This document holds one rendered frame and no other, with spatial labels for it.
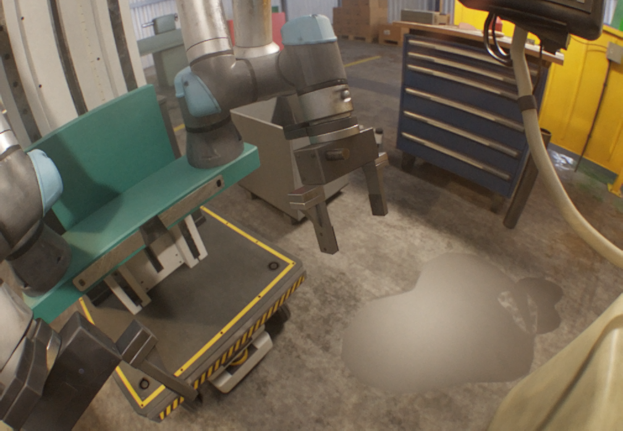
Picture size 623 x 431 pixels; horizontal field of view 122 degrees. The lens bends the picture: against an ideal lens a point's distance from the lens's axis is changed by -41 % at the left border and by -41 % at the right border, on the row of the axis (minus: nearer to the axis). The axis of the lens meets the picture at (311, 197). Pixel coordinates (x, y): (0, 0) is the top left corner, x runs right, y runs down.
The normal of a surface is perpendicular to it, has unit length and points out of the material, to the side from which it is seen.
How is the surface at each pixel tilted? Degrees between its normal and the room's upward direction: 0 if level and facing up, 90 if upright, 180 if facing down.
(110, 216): 0
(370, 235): 0
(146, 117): 90
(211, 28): 69
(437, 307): 0
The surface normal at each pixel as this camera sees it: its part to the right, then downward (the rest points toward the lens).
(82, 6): 0.80, 0.33
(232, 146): 0.80, 0.03
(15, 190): 0.85, -0.22
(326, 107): -0.06, 0.29
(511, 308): -0.06, -0.79
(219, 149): 0.43, 0.26
